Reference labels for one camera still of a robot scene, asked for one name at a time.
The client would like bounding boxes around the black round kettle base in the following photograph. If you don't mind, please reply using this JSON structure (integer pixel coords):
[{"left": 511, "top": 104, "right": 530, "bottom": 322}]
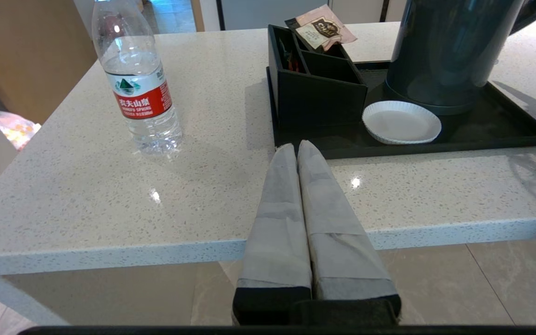
[{"left": 384, "top": 79, "right": 483, "bottom": 116}]

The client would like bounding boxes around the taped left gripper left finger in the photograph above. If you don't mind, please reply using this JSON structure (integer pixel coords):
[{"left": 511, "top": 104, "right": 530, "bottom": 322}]
[{"left": 232, "top": 143, "right": 313, "bottom": 325}]

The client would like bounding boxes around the brown wooden door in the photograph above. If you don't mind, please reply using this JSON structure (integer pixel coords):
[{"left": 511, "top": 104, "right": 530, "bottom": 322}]
[{"left": 0, "top": 0, "right": 98, "bottom": 124}]

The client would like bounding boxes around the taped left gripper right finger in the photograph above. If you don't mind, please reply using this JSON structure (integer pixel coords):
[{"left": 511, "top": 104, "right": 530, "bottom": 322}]
[{"left": 297, "top": 140, "right": 401, "bottom": 325}]

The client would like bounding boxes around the yellow white plastic bag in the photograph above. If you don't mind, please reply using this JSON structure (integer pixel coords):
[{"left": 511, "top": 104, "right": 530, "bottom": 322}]
[{"left": 0, "top": 111, "right": 41, "bottom": 151}]

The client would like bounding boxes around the pink tea sachet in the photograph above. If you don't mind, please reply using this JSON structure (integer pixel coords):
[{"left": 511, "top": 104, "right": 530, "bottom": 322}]
[{"left": 285, "top": 5, "right": 358, "bottom": 52}]

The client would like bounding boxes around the red sachet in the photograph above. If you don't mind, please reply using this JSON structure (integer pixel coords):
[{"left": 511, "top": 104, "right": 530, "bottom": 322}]
[{"left": 283, "top": 49, "right": 302, "bottom": 73}]

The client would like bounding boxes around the silver refrigerator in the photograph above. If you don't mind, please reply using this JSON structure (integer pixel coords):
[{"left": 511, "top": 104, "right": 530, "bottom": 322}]
[{"left": 217, "top": 0, "right": 334, "bottom": 31}]

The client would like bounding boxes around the black compartment organizer box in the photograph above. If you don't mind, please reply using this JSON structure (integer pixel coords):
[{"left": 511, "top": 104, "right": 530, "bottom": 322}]
[{"left": 267, "top": 24, "right": 369, "bottom": 130}]

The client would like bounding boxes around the black rectangular serving tray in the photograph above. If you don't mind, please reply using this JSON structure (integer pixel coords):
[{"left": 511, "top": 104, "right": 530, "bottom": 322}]
[{"left": 266, "top": 60, "right": 536, "bottom": 160}]

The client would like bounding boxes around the black electric kettle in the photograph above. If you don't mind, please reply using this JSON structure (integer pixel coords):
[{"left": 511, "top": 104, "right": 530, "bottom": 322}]
[{"left": 386, "top": 0, "right": 536, "bottom": 108}]

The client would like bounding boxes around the red-cap bottle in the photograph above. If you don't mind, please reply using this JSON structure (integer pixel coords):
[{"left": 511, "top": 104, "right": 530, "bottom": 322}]
[{"left": 91, "top": 0, "right": 183, "bottom": 155}]

